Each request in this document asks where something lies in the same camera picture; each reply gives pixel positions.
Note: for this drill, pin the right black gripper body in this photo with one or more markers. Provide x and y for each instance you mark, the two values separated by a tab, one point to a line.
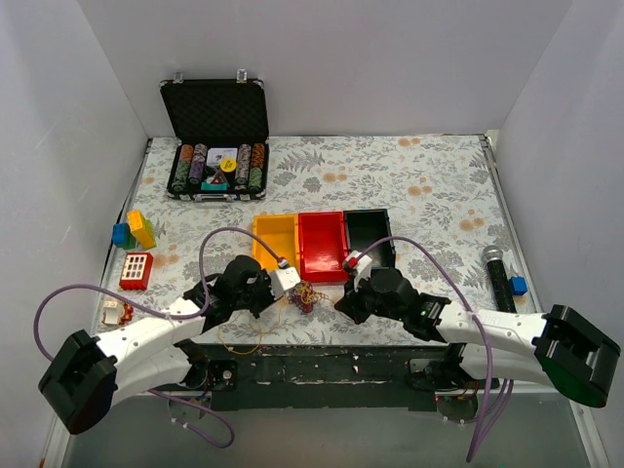
354	304

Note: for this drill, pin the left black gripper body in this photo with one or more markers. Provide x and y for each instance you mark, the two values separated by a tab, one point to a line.
265	297

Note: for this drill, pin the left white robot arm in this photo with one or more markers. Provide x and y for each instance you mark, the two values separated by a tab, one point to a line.
91	374

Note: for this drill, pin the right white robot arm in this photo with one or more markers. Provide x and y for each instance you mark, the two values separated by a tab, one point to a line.
561	348

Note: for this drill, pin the yellow plastic bin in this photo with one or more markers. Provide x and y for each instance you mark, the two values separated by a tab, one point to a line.
280	233

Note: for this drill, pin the floral table mat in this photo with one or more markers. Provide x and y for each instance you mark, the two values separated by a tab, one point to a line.
440	192

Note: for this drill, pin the black plastic bin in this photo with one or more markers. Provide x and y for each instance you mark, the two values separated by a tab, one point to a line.
363	228

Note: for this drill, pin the red plastic bin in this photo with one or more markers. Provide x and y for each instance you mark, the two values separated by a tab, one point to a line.
323	247

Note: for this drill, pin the red white toy brick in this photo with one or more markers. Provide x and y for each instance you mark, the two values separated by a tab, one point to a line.
136	271

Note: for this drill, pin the black microphone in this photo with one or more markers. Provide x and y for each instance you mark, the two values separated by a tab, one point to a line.
492	257

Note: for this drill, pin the stacked coloured toy bricks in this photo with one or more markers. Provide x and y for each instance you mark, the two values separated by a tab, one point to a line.
136	232

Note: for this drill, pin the small white red toy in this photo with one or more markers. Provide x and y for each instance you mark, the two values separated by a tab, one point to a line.
116	313

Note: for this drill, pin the black poker chip case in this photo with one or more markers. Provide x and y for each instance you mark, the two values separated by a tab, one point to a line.
222	130

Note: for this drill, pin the small blue block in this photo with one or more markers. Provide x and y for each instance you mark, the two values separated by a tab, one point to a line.
518	285

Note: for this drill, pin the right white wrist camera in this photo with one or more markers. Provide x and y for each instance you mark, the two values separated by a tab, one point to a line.
358	266

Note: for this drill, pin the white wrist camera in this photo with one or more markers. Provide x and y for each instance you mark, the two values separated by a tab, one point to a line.
282	280
358	266

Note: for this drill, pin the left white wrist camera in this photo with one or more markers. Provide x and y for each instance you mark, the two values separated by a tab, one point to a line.
282	280

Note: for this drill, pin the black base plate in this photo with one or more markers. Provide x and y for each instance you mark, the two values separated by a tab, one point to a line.
329	377

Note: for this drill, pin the aluminium frame rail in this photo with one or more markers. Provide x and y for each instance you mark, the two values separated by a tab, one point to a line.
523	387

